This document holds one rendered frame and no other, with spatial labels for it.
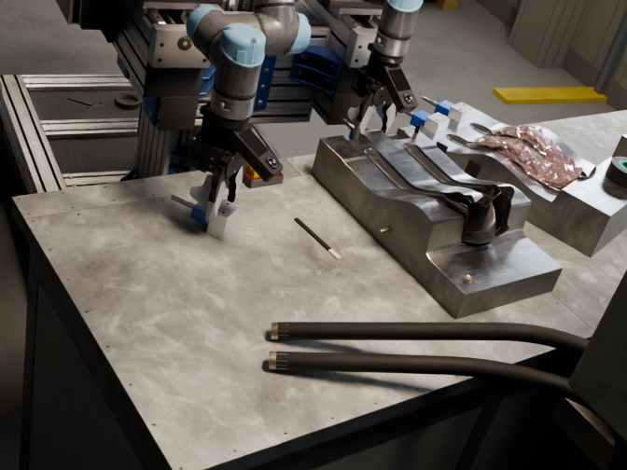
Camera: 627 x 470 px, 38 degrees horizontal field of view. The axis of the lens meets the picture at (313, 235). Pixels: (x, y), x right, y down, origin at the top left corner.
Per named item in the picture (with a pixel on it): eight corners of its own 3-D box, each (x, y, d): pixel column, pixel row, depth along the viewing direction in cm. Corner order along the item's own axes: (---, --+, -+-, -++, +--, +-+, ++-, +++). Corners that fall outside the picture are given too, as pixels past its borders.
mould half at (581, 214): (404, 149, 217) (416, 108, 210) (460, 123, 235) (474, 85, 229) (590, 258, 195) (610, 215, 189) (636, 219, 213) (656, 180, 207)
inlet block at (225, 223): (163, 213, 175) (167, 189, 172) (177, 202, 179) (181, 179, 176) (222, 241, 172) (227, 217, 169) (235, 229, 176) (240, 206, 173)
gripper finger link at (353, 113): (343, 130, 211) (363, 94, 207) (359, 143, 207) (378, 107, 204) (334, 128, 208) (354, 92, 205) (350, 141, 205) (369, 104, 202)
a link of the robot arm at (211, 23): (234, 41, 172) (260, 68, 164) (178, 43, 166) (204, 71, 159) (241, 1, 167) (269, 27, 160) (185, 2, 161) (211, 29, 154)
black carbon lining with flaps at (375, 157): (355, 158, 194) (367, 118, 189) (413, 149, 203) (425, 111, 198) (459, 254, 172) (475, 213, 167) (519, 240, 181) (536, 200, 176)
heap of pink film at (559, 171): (459, 147, 211) (469, 117, 206) (496, 129, 223) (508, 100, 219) (556, 202, 199) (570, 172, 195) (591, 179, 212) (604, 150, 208)
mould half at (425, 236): (311, 173, 199) (324, 118, 191) (403, 158, 213) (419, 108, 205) (455, 319, 167) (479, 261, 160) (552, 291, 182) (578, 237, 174)
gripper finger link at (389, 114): (380, 121, 216) (380, 89, 210) (395, 133, 212) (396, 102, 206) (369, 126, 215) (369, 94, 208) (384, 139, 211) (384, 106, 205)
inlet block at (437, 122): (388, 118, 222) (395, 99, 219) (400, 114, 225) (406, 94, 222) (432, 143, 216) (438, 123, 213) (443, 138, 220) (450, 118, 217)
